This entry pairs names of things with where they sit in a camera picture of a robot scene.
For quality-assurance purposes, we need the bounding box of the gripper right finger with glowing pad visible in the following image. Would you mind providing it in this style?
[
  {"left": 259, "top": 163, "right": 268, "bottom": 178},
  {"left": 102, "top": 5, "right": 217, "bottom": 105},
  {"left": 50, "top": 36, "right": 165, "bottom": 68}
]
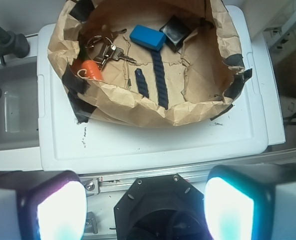
[{"left": 204, "top": 163, "right": 296, "bottom": 240}]

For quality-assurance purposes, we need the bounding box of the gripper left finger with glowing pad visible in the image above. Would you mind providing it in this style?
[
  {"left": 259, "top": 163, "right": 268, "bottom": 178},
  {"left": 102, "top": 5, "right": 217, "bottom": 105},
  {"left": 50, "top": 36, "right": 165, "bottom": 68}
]
[{"left": 0, "top": 170, "right": 87, "bottom": 240}]

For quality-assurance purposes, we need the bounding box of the blue rectangular block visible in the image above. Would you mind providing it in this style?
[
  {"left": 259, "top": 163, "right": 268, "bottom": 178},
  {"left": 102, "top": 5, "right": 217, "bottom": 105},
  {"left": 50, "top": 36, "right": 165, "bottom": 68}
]
[{"left": 130, "top": 24, "right": 166, "bottom": 51}]

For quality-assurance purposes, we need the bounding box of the white plastic bin lid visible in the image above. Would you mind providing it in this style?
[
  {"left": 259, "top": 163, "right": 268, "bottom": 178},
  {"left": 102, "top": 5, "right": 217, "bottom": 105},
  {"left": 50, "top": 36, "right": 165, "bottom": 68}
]
[{"left": 37, "top": 5, "right": 286, "bottom": 174}]

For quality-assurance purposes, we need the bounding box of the clear plastic side bin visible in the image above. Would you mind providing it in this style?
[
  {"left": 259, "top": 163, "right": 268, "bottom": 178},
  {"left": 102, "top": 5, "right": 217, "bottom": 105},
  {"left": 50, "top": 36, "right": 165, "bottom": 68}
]
[{"left": 0, "top": 55, "right": 40, "bottom": 152}]

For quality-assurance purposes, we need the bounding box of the orange toy carrot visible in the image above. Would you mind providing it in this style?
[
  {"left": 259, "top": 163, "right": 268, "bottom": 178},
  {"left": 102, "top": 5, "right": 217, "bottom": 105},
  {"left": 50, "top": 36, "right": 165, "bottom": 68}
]
[{"left": 77, "top": 47, "right": 103, "bottom": 81}]

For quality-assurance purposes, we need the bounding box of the long dark blue ridged strip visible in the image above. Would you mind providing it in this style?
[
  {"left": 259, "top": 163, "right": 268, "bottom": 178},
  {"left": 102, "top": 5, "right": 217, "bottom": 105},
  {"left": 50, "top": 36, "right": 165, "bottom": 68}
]
[{"left": 151, "top": 50, "right": 169, "bottom": 110}]

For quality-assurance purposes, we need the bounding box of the short dark blue ridged strip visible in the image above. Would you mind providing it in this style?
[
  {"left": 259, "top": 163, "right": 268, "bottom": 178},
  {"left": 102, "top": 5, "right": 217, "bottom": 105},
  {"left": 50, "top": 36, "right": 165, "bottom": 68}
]
[{"left": 135, "top": 68, "right": 149, "bottom": 98}]

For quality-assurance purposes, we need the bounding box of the crumpled brown paper bag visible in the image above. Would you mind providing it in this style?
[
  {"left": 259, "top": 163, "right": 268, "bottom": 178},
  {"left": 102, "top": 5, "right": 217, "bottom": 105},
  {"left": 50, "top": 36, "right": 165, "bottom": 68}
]
[{"left": 48, "top": 0, "right": 252, "bottom": 128}]

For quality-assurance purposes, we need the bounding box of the black clamp knob fixture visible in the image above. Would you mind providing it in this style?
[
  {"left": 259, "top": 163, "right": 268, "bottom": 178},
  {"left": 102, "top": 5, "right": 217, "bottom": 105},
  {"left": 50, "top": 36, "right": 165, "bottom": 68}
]
[{"left": 0, "top": 27, "right": 30, "bottom": 66}]

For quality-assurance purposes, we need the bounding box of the black square leather wallet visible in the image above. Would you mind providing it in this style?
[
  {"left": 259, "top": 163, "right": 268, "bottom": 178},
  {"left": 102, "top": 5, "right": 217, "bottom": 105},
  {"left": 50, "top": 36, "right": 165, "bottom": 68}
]
[{"left": 159, "top": 15, "right": 192, "bottom": 52}]

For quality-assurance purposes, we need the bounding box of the aluminium extrusion rail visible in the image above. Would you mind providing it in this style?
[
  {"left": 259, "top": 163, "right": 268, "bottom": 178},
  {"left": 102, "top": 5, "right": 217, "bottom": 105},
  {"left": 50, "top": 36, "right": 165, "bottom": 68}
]
[{"left": 79, "top": 148, "right": 296, "bottom": 196}]

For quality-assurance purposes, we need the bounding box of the black octagonal mount plate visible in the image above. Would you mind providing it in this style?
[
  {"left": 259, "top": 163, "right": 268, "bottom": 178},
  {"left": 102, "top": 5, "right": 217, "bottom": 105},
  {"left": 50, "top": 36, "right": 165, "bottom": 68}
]
[{"left": 114, "top": 174, "right": 212, "bottom": 240}]

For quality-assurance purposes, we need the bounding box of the silver key bunch with ring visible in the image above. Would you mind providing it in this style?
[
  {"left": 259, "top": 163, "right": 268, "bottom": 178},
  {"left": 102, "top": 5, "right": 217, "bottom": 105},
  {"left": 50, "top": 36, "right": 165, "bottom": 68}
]
[{"left": 85, "top": 24, "right": 137, "bottom": 70}]

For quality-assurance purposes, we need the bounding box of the white shelf frame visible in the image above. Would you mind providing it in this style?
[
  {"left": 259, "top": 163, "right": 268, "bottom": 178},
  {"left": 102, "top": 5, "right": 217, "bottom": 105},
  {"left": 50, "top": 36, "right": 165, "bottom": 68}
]
[{"left": 264, "top": 0, "right": 296, "bottom": 51}]

